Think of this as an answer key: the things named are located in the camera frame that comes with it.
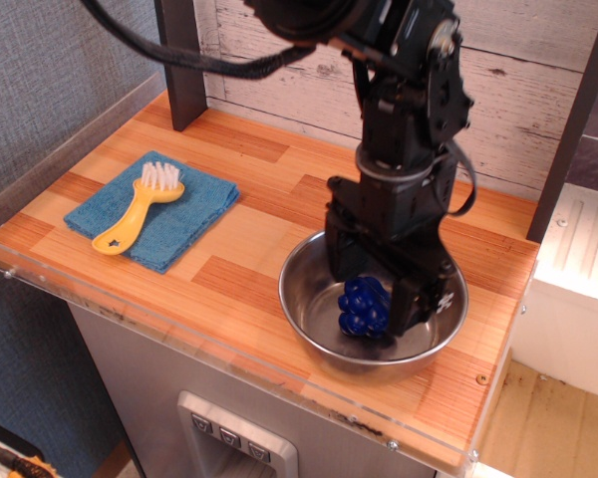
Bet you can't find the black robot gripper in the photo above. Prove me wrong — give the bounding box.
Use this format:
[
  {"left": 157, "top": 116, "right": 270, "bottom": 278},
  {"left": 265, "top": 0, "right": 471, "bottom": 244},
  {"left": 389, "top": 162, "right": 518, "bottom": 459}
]
[{"left": 326, "top": 158, "right": 456, "bottom": 337}]

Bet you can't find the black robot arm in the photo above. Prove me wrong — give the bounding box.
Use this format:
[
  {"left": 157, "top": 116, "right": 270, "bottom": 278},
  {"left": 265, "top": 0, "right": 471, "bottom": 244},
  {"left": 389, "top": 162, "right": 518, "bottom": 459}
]
[{"left": 252, "top": 1, "right": 472, "bottom": 336}]

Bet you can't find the blue folded cloth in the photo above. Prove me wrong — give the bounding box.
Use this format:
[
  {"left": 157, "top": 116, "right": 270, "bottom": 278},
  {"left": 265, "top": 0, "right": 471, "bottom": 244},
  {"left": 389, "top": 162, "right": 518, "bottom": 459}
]
[{"left": 64, "top": 151, "right": 240, "bottom": 274}]

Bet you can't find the stainless steel bowl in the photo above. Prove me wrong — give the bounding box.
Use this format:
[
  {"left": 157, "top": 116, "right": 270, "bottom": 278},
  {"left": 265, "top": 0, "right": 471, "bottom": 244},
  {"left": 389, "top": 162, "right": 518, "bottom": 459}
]
[{"left": 279, "top": 231, "right": 468, "bottom": 383}]

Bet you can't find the yellow scrub brush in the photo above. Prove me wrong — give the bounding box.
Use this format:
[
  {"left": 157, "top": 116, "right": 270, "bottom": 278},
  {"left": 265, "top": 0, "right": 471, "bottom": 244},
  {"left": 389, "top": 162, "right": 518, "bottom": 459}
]
[{"left": 92, "top": 161, "right": 185, "bottom": 256}]

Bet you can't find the yellow object bottom left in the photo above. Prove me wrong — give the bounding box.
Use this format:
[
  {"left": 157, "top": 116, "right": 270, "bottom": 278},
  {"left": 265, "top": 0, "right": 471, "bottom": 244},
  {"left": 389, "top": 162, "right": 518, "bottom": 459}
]
[{"left": 0, "top": 447, "right": 56, "bottom": 478}]

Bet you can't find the dark right upright post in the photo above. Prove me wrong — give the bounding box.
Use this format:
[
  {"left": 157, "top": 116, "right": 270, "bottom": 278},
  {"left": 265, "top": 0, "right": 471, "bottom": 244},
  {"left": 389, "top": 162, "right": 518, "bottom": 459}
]
[{"left": 526, "top": 33, "right": 598, "bottom": 243}]

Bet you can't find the grey toy cabinet front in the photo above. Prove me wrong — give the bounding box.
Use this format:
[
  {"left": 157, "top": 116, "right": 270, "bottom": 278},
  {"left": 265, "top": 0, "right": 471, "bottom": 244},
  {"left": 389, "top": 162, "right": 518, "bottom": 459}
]
[{"left": 70, "top": 306, "right": 436, "bottom": 477}]

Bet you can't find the clear acrylic edge guard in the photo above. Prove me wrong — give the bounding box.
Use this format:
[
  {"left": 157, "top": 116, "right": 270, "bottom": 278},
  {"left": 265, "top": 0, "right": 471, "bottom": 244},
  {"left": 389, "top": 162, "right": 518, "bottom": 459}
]
[{"left": 0, "top": 218, "right": 538, "bottom": 477}]

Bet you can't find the silver toy dispenser panel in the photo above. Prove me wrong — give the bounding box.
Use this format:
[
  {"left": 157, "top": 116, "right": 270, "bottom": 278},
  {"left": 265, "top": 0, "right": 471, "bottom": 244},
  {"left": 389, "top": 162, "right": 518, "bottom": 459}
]
[{"left": 177, "top": 390, "right": 299, "bottom": 477}]

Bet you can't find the blue toy grape bunch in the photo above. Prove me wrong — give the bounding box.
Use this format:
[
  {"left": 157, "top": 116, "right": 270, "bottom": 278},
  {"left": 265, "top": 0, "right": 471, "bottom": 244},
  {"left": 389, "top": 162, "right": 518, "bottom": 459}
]
[{"left": 338, "top": 276, "right": 391, "bottom": 339}]

